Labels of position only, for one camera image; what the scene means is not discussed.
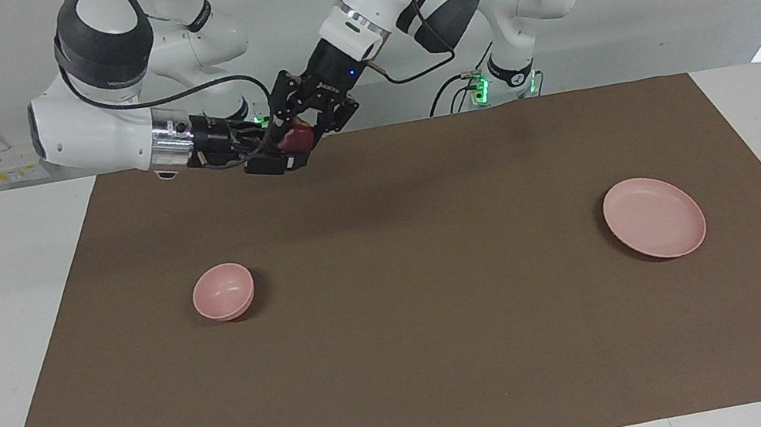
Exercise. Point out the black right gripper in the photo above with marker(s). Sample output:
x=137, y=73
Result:
x=211, y=141

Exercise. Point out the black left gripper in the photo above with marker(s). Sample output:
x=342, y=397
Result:
x=332, y=73

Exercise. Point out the dark red apple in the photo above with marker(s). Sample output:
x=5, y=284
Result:
x=295, y=136

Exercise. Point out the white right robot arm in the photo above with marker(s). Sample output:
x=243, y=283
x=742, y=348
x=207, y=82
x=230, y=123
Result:
x=92, y=131

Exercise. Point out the pink bowl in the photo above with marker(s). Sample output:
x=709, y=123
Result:
x=222, y=292

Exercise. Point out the pink plate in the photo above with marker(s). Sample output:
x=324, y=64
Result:
x=656, y=220

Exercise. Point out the brown table mat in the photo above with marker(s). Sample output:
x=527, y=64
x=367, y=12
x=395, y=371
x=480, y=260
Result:
x=399, y=320

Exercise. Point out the white wall socket strip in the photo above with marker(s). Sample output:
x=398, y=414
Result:
x=10, y=175

